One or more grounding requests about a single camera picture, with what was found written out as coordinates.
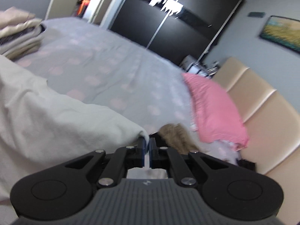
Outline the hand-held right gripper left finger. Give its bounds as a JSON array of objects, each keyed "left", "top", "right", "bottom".
[{"left": 64, "top": 136, "right": 144, "bottom": 188}]

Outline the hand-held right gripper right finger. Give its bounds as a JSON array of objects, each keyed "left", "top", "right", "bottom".
[{"left": 149, "top": 137, "right": 235, "bottom": 188}]

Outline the white long-sleeved garment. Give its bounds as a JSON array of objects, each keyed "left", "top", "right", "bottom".
[{"left": 0, "top": 55, "right": 147, "bottom": 202}]

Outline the stack of folded clothes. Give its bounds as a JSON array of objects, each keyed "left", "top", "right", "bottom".
[{"left": 0, "top": 7, "right": 46, "bottom": 60}]

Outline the small black garment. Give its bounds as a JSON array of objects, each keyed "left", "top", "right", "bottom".
[{"left": 149, "top": 132, "right": 164, "bottom": 146}]

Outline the brown striped garment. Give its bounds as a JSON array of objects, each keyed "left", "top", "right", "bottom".
[{"left": 158, "top": 123, "right": 200, "bottom": 155}]

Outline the pink pillow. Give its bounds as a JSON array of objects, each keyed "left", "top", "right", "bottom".
[{"left": 182, "top": 72, "right": 249, "bottom": 151}]

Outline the bed with grey polka-dot sheet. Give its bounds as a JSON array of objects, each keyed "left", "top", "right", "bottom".
[{"left": 12, "top": 17, "right": 242, "bottom": 180}]

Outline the large black garment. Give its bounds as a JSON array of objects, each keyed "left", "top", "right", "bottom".
[{"left": 237, "top": 159, "right": 256, "bottom": 173}]

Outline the beige padded headboard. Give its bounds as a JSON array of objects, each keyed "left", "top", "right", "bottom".
[{"left": 212, "top": 57, "right": 300, "bottom": 216}]

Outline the black sliding-door wardrobe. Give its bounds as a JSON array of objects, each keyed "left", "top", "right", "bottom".
[{"left": 109, "top": 0, "right": 244, "bottom": 66}]

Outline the orange object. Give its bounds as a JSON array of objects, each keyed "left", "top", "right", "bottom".
[{"left": 78, "top": 0, "right": 91, "bottom": 17}]

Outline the framed landscape painting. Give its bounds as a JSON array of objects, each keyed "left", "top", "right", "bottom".
[{"left": 259, "top": 16, "right": 300, "bottom": 54}]

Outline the white door frame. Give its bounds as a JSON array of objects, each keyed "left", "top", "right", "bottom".
[{"left": 46, "top": 0, "right": 136, "bottom": 30}]

